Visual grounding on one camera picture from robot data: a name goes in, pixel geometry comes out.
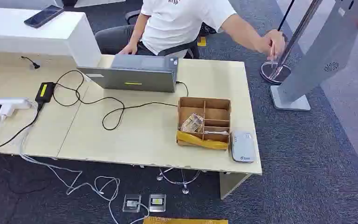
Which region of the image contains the white power strip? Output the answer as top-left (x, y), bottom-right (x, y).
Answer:
top-left (0, 98), bottom-right (33, 113)

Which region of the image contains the thin black strap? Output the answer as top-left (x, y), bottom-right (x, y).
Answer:
top-left (277, 0), bottom-right (296, 32)

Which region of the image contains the grey laptop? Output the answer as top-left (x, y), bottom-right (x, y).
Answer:
top-left (77, 54), bottom-right (179, 93)

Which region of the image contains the black floor cable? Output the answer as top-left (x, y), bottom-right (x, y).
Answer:
top-left (0, 151), bottom-right (53, 196)

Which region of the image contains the black grommet cable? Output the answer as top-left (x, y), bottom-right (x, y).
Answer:
top-left (21, 56), bottom-right (41, 70)

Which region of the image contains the black power adapter yellow label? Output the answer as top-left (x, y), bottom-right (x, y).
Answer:
top-left (34, 82), bottom-right (55, 104)

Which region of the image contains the yellow sheet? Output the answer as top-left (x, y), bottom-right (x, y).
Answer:
top-left (143, 216), bottom-right (229, 224)

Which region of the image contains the black smartphone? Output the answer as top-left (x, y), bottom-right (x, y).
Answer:
top-left (23, 4), bottom-right (64, 29)

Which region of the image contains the grey kiosk stand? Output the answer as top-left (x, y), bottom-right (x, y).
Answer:
top-left (270, 0), bottom-right (358, 111)

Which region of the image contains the person's hand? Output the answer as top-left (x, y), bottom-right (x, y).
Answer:
top-left (118, 42), bottom-right (138, 56)
top-left (261, 29), bottom-right (286, 61)

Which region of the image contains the floor socket white label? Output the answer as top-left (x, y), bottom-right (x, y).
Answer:
top-left (122, 194), bottom-right (142, 213)

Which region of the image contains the chrome wire frame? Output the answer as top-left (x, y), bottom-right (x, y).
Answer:
top-left (156, 167), bottom-right (203, 195)

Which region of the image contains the white cable bundle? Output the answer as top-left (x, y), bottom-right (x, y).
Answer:
top-left (18, 100), bottom-right (150, 224)

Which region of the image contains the grey card reader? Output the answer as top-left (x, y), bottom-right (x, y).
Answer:
top-left (230, 130), bottom-right (255, 163)

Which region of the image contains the yellow tape strip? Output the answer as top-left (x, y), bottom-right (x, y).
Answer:
top-left (176, 130), bottom-right (230, 151)

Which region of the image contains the white counter block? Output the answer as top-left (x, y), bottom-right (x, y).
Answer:
top-left (0, 7), bottom-right (103, 68)

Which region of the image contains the black adapter mains cable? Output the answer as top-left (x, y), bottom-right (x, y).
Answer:
top-left (0, 103), bottom-right (45, 154)

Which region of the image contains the pale wooden desk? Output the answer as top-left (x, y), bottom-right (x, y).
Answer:
top-left (0, 52), bottom-right (263, 200)

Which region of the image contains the chrome stanchion post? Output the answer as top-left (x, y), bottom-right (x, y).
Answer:
top-left (260, 0), bottom-right (320, 84)

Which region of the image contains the person's left hand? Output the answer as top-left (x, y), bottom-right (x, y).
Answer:
top-left (261, 29), bottom-right (286, 61)

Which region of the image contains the wooden divided card box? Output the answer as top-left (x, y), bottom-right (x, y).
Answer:
top-left (176, 97), bottom-right (232, 151)

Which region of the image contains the black laptop power cable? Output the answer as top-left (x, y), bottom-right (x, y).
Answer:
top-left (52, 70), bottom-right (189, 131)

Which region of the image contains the white plug charger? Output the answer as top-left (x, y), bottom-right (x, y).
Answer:
top-left (0, 104), bottom-right (21, 127)

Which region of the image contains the person's right hand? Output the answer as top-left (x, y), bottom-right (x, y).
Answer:
top-left (118, 42), bottom-right (138, 56)

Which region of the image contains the person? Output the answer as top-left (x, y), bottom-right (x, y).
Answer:
top-left (95, 0), bottom-right (286, 61)

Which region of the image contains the floor socket yellow label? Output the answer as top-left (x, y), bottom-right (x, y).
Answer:
top-left (148, 194), bottom-right (166, 213)

